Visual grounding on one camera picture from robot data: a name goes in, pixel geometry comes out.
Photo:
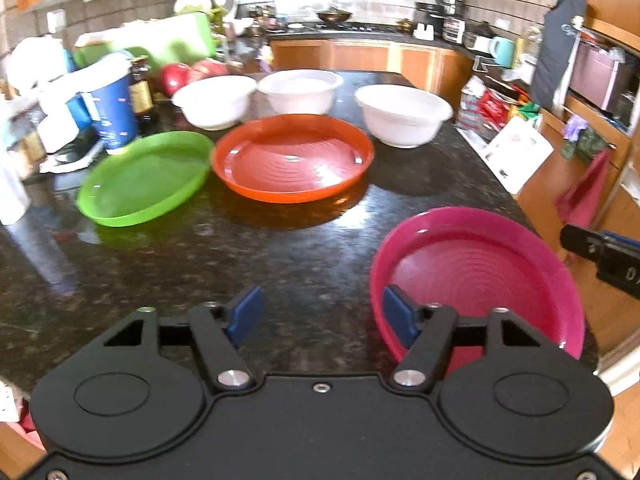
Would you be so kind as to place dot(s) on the magenta plastic plate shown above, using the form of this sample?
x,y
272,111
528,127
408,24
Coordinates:
x,y
475,260

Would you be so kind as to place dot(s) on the red apple right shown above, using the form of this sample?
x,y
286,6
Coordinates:
x,y
210,68

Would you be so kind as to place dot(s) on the teal electric kettle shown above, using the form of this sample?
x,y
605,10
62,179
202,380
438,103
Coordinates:
x,y
502,50

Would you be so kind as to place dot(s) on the blue white tissue pack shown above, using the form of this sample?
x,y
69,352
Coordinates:
x,y
64,118

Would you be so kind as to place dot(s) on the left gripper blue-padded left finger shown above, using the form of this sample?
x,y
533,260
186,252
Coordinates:
x,y
218,332

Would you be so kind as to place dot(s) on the orange plastic plate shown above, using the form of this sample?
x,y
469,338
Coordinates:
x,y
292,159

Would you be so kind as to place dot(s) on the red apple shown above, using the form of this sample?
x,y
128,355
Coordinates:
x,y
173,77
210,68

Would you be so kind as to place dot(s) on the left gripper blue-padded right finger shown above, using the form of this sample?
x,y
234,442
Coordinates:
x,y
426,333

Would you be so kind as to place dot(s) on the red apple left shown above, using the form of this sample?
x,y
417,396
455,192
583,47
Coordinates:
x,y
173,77

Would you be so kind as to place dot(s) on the red snack bag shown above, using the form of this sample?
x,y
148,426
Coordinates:
x,y
487,106

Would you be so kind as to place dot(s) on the black wok on stove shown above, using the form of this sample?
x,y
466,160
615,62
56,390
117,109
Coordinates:
x,y
333,16

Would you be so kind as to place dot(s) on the white purple water bottle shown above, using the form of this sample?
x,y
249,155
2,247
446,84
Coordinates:
x,y
14,201

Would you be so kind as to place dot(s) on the white window gift box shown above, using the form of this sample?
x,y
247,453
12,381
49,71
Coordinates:
x,y
516,153

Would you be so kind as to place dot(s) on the dark sauce jar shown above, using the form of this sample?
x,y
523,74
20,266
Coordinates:
x,y
141,94

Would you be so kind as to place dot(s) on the white ribbed bowl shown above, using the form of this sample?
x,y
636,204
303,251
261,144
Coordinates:
x,y
215,103
400,116
301,91

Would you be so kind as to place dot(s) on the dark hanging apron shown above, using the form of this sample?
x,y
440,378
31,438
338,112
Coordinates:
x,y
557,54

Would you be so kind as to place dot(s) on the purple rubber glove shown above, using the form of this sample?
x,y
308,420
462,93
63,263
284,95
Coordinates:
x,y
573,128

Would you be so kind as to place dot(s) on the white plastic tray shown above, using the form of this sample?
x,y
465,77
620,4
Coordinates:
x,y
71,160

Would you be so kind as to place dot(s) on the red hanging cloth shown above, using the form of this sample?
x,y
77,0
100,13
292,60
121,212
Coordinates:
x,y
579,204

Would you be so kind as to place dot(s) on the green plastic plate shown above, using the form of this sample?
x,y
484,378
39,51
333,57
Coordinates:
x,y
154,176

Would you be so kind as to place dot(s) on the blue paper coffee cup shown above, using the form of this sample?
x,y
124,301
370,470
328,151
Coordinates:
x,y
104,87

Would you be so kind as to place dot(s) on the green cutting board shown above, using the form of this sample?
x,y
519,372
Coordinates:
x,y
184,38

